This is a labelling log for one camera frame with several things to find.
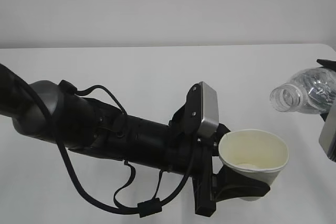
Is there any white paper cup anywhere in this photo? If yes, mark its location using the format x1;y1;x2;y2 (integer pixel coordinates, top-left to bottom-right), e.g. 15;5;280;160
218;129;289;189

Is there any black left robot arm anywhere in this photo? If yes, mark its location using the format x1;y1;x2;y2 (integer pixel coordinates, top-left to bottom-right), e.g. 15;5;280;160
1;66;270;217

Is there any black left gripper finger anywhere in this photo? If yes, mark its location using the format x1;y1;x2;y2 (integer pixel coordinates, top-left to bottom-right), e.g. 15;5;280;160
212;165;270;202

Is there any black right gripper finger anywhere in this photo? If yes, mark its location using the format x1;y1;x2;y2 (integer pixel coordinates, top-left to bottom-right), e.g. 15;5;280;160
317;59;336;71

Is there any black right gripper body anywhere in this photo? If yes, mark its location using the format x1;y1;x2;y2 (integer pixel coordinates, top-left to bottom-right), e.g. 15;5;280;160
320;113;329;122

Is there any clear green-label water bottle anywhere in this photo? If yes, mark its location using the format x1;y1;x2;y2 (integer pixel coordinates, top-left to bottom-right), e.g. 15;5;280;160
269;67;335;114

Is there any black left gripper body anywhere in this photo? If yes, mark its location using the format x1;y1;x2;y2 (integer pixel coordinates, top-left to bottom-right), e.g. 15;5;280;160
167;123;229;210

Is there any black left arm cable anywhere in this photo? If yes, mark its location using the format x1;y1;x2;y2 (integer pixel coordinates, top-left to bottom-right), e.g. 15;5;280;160
5;66;196;219

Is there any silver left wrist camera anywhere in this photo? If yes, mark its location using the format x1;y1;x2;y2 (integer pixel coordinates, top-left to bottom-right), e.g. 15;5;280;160
183;81;219;138

